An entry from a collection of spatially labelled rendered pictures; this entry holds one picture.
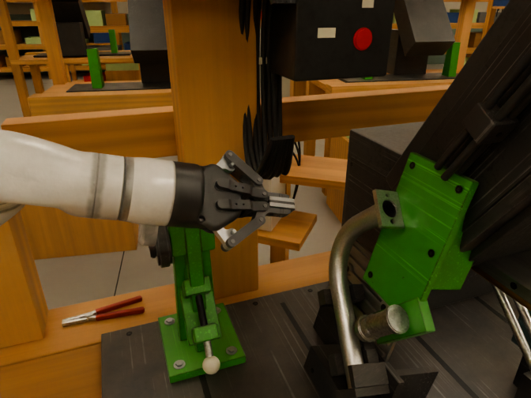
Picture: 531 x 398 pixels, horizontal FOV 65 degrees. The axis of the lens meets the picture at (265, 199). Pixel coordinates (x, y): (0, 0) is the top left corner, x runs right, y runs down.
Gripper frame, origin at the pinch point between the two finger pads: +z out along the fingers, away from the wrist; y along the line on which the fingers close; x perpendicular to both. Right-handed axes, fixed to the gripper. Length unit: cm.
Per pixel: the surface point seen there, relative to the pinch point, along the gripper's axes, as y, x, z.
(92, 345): -14, 45, -18
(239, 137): 20.2, 18.1, 2.1
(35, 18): 645, 720, -145
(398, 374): -21.4, 7.4, 21.3
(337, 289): -8.6, 11.1, 15.1
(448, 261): -7.6, -5.2, 21.8
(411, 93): 37, 14, 44
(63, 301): 17, 209, -26
